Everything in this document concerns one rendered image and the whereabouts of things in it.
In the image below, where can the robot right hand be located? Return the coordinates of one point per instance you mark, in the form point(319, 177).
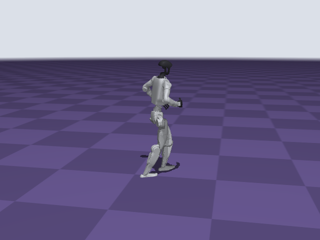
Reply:
point(181, 103)

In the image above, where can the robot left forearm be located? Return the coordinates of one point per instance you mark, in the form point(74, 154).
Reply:
point(149, 92)

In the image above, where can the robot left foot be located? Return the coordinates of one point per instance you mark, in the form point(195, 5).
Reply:
point(166, 168)

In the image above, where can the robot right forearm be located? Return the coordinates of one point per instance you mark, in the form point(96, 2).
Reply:
point(173, 103)

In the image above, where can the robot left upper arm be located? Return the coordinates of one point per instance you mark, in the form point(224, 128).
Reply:
point(147, 85)

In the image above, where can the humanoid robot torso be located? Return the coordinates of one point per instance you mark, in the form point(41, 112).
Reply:
point(157, 96)

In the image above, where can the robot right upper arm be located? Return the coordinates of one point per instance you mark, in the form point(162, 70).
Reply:
point(166, 92)

